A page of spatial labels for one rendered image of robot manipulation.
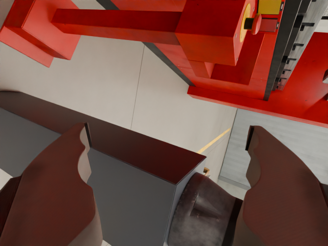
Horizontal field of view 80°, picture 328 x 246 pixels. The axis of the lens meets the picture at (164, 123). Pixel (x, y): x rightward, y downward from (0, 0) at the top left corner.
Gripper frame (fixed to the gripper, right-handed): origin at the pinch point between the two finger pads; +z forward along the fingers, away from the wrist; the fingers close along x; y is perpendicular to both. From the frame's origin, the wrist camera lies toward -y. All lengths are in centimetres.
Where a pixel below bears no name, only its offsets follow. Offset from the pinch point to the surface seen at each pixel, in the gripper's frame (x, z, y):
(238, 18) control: 12.6, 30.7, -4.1
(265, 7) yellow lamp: 22.0, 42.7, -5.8
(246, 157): 297, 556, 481
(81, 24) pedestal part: -28, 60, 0
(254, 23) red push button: 16.7, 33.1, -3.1
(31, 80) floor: -56, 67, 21
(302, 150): 449, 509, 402
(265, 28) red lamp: 25, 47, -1
